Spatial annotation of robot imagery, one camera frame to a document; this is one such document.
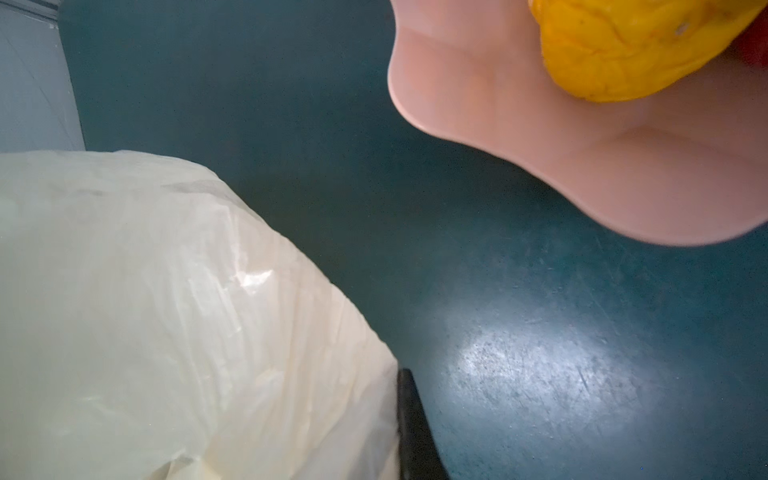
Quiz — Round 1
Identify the yellow toy lemon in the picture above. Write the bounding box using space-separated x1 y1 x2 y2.
528 0 767 103

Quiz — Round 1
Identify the pink wavy fruit bowl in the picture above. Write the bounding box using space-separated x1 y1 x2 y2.
388 1 767 246

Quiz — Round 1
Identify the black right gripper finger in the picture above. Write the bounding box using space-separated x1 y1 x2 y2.
397 368 450 480

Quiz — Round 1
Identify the cream banana-print plastic bag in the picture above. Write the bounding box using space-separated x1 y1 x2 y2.
1 151 399 479

